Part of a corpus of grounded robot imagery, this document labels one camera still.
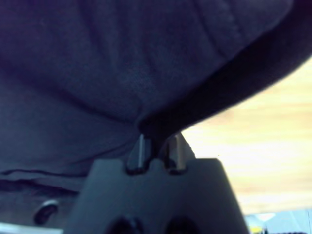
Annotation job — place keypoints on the black Unitree polo shirt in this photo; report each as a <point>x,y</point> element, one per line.
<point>136,63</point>

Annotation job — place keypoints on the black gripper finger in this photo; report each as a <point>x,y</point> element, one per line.
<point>139,153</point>
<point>178,151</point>

